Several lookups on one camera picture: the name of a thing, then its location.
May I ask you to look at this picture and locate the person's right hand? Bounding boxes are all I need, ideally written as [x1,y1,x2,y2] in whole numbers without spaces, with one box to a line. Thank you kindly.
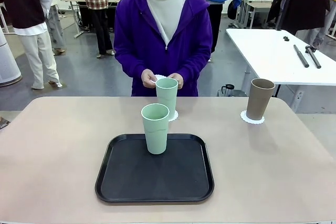
[141,68,158,88]

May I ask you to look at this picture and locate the person's left hand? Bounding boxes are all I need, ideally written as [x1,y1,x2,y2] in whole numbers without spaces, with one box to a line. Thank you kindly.
[167,73,184,90]

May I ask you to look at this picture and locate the white paper doily coaster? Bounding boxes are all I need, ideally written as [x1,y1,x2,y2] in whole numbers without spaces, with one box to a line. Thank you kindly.
[167,110,180,123]
[149,74,167,83]
[239,110,265,125]

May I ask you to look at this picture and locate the light green tall cup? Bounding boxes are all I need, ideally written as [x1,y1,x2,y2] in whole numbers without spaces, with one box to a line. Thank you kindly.
[141,103,170,155]
[155,77,179,121]

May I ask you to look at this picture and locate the brown tall cup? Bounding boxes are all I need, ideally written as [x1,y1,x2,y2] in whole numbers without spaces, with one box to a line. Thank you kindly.
[246,78,276,120]

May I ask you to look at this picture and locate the person's right forearm purple sleeve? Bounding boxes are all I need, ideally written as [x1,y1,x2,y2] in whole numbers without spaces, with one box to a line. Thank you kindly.
[113,42,148,78]

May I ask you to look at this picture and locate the person's left forearm purple sleeve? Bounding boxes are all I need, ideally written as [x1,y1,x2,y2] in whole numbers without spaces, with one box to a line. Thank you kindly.
[173,45,213,79]

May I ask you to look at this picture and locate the person in purple hoodie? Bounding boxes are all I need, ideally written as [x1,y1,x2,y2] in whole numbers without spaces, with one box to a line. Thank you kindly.
[113,0,213,97]

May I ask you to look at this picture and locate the black kettle jug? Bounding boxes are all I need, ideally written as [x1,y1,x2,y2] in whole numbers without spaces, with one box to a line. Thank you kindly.
[220,83,236,97]

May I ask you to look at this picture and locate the white rectangular table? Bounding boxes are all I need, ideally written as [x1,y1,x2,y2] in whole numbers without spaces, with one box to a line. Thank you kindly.
[225,28,336,98]

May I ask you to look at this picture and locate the person in grey trousers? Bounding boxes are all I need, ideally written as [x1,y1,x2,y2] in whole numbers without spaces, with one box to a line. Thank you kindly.
[39,0,66,56]

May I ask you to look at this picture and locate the black plastic serving tray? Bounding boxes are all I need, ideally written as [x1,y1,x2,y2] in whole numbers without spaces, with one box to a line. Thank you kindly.
[94,132,215,204]

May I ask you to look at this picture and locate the grey metal desk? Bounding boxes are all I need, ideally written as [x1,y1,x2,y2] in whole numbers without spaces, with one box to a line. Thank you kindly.
[235,0,274,29]

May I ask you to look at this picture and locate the plain black rod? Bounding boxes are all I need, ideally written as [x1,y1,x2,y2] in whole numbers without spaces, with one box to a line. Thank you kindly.
[293,44,310,68]

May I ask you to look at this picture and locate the black rod with clamp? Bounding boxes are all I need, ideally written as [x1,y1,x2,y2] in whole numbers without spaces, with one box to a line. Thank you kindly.
[304,45,322,69]

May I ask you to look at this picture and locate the white cylindrical air purifier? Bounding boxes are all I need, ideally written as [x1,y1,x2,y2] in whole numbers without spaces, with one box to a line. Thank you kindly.
[0,27,22,88]

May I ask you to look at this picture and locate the person in black coat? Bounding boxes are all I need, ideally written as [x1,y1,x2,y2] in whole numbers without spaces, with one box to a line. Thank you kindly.
[266,0,331,49]

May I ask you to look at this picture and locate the person black top white trousers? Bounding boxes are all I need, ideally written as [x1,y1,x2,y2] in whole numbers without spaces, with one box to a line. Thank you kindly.
[0,0,64,90]

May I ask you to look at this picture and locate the dark brown flat object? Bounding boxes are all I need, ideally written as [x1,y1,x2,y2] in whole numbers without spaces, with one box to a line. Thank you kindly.
[0,115,11,130]

